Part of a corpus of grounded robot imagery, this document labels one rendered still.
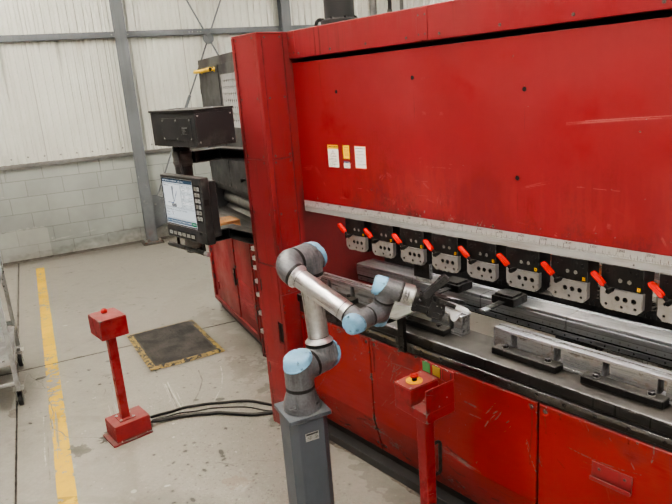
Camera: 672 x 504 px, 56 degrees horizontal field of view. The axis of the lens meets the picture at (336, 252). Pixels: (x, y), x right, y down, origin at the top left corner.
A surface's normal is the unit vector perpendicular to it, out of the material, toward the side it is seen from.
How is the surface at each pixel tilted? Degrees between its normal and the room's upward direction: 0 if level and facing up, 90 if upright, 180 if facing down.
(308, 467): 90
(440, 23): 90
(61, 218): 90
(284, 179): 90
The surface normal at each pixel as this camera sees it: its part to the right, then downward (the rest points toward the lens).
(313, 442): 0.44, 0.20
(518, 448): -0.77, 0.22
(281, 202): 0.64, 0.15
